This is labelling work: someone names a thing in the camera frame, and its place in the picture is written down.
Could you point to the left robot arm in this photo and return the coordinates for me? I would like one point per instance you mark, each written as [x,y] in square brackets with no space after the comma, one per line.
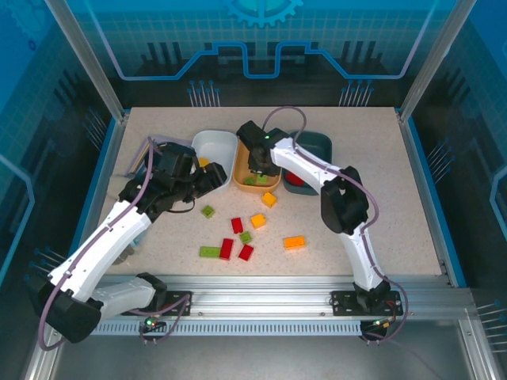
[99,245]

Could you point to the white plastic container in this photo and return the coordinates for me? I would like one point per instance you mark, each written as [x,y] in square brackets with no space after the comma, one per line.
[216,144]

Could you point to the small circuit board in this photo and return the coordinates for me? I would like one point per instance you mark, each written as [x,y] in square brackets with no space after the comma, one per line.
[382,324]
[152,322]

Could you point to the orange plastic container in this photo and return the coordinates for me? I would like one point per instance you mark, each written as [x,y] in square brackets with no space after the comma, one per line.
[241,166]

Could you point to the lavender tray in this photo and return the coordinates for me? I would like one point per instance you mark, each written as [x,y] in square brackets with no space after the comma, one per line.
[178,141]

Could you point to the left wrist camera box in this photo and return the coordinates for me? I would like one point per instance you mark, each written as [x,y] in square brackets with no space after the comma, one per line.
[193,168]

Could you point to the aluminium front rail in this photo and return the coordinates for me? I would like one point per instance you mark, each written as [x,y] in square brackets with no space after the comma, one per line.
[257,293]

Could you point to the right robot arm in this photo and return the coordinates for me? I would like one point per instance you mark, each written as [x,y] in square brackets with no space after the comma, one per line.
[362,257]

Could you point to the long green lego brick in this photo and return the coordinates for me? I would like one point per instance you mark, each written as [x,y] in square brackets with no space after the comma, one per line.
[261,179]
[210,251]

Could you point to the small green lego brick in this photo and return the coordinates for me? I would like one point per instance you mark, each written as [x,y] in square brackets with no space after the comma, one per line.
[248,181]
[246,237]
[208,211]

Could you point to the dark teal plastic container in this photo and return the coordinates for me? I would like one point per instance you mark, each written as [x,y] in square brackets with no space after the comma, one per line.
[317,142]

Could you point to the orange lego brick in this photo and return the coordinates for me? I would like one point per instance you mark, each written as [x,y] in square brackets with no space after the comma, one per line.
[295,242]

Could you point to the aluminium frame post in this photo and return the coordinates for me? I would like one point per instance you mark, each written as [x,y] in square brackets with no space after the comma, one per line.
[91,67]
[431,67]

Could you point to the wooden chopstick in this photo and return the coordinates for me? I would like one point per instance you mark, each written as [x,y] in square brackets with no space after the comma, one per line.
[138,158]
[141,160]

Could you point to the light blue cup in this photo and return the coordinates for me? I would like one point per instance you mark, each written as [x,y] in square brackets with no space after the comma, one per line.
[138,241]

